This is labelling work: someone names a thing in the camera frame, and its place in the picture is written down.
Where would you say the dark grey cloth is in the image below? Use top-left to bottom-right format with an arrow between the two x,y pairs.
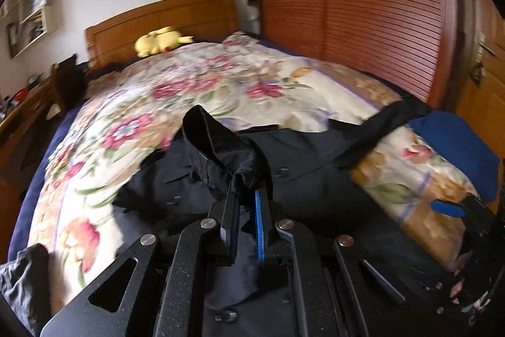
1,244 -> 51,336

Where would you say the wooden bed headboard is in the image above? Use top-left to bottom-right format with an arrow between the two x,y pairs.
85,0 -> 241,70

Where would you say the white wall shelf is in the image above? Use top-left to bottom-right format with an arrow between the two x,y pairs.
1,0 -> 56,59

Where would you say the floral fleece blanket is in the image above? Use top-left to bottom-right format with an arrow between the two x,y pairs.
28,33 -> 475,314

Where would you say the long wooden desk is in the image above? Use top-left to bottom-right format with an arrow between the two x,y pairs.
1,80 -> 62,262

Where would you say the wooden room door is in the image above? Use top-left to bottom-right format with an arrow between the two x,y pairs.
455,0 -> 504,158

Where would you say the black button coat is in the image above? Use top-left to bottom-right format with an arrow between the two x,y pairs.
113,98 -> 444,336

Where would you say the yellow plush toy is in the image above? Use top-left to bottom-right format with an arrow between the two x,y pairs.
134,27 -> 193,58

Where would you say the wooden chair with clothes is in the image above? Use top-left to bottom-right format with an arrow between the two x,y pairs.
50,53 -> 87,116

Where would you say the navy blue bed sheet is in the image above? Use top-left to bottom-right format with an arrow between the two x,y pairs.
7,103 -> 84,262

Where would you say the blue folded garment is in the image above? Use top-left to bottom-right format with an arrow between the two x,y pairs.
409,110 -> 501,203

